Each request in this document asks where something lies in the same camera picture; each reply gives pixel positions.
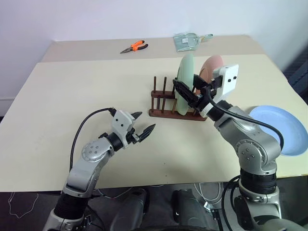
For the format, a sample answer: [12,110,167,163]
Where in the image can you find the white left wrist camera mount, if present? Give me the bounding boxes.
[111,109,137,148]

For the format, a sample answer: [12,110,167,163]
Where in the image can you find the thin white string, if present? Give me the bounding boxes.
[8,192,39,218]

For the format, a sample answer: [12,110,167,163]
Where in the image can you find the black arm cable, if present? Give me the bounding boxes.
[202,86,284,154]
[69,107,117,171]

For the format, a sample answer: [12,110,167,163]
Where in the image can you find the brown wooden dish rack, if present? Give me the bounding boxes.
[148,76,208,121]

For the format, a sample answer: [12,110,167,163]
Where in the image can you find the packaged pale green dustpan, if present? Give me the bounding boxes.
[173,33,214,52]

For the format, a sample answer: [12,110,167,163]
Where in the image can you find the dark rounded shape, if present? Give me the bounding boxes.
[171,189,217,231]
[105,189,150,231]

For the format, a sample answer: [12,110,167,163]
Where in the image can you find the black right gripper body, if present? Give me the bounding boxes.
[196,74,225,108]

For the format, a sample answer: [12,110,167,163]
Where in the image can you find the dark ribbed object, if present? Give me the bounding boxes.
[282,45,308,104]

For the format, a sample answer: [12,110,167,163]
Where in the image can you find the orange handled pliers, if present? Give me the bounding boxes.
[119,40,149,54]

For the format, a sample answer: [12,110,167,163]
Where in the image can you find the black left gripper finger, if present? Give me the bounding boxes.
[131,111,143,126]
[139,124,157,142]

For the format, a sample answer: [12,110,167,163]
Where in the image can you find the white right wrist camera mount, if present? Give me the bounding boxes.
[201,64,240,116]

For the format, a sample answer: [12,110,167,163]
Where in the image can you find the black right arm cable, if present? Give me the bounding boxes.
[202,86,284,154]

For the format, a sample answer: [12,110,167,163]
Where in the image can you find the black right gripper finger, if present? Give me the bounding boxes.
[173,79,201,111]
[192,75,208,94]

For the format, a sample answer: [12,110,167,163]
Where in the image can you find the white cables bundle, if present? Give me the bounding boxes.
[192,181,226,205]

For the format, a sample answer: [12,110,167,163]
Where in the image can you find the green plate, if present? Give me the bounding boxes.
[173,53,195,116]

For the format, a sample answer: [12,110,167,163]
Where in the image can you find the blue plate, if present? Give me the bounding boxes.
[249,105,308,157]

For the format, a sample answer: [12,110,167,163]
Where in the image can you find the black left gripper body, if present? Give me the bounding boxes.
[126,127,143,145]

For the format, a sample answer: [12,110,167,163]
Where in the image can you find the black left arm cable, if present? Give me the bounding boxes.
[69,107,117,171]

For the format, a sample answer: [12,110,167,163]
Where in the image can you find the pink plate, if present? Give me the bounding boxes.
[193,55,224,96]

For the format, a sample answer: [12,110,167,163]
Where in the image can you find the black cable loop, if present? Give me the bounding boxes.
[221,175,241,231]

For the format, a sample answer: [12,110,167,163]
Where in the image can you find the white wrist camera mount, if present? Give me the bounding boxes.
[201,64,240,116]
[111,109,137,148]

